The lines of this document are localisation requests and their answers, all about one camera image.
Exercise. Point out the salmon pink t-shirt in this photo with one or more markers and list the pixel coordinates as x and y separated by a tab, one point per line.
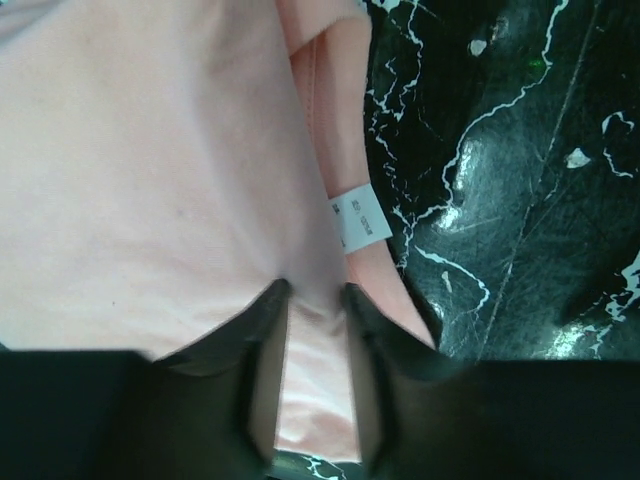
163	161

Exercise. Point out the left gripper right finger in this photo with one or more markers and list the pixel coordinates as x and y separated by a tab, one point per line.
402	389

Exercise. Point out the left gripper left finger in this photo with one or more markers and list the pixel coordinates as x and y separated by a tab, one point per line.
221	393

